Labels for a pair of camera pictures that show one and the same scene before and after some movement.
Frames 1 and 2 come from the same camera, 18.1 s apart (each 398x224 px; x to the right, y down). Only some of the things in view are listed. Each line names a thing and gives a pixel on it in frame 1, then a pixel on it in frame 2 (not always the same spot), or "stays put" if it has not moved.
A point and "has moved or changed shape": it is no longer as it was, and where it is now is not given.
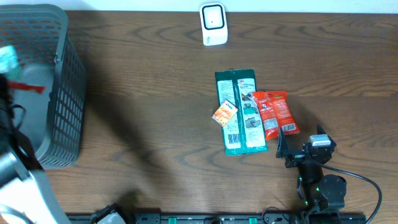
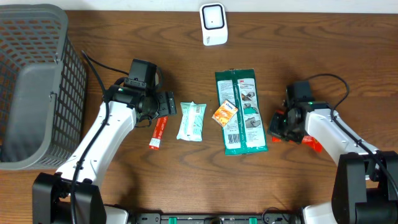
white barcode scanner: [213, 22] stays put
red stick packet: [25, 86] → [158, 132]
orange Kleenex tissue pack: [224, 112] stays put
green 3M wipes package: [244, 132] stays put
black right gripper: [296, 156] → [273, 129]
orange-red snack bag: [276, 113] has moved or changed shape
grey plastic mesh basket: [51, 123] stays put
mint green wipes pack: [9, 63] → [191, 121]
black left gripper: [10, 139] → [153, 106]
